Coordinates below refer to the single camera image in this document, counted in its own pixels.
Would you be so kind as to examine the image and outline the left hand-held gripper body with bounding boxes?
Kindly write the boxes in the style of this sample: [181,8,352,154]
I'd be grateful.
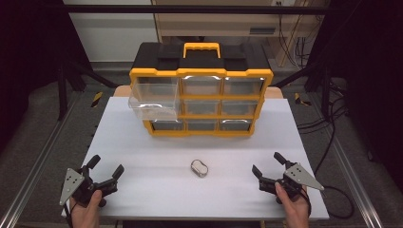
[59,165,119,209]

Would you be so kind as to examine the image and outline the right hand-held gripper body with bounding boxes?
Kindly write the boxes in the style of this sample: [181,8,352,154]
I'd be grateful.
[259,161,326,201]

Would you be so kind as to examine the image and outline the pulled-out clear plastic drawer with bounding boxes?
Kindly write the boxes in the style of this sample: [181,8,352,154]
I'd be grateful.
[127,76,182,122]

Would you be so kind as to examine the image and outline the yellow and black drawer organizer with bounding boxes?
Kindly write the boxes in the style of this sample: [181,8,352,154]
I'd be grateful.
[128,42,275,138]

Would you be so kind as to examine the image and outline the person's left hand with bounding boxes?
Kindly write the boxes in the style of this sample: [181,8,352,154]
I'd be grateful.
[69,189,104,228]

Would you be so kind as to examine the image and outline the person's right hand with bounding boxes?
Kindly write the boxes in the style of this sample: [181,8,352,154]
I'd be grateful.
[274,182,312,228]

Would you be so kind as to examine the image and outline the white table sheet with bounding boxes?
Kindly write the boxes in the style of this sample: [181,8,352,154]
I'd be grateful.
[61,96,331,221]

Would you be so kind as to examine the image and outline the yellow black hazard tape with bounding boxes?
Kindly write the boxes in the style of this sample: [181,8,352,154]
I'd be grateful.
[90,91,105,108]
[294,92,313,107]

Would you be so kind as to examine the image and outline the black metal stand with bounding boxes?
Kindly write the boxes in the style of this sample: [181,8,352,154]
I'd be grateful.
[56,59,121,122]
[271,61,335,122]

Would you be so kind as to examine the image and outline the set of closed clear drawers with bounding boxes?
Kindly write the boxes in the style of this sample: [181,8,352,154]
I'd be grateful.
[150,75,266,133]

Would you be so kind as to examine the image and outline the black curtain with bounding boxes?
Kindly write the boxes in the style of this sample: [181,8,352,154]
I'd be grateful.
[309,0,403,193]
[0,0,93,145]

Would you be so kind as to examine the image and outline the wooden cabinet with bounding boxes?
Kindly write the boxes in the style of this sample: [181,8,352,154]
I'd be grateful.
[153,0,319,43]

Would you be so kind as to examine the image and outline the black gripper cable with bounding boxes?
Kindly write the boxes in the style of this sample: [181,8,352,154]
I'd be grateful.
[303,185,355,220]
[63,202,79,228]

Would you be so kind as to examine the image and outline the aluminium floor rail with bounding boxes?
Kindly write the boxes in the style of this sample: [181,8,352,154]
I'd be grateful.
[0,94,81,228]
[311,94,385,228]

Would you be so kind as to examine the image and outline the black floor cables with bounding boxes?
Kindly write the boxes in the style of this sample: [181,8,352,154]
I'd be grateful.
[297,78,350,176]

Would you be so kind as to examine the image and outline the hanging wall cables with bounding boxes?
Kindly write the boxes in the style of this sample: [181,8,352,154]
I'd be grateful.
[276,0,314,69]

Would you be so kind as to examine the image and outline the black horizontal frame bar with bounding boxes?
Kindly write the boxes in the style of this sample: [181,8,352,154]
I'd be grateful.
[60,4,331,15]

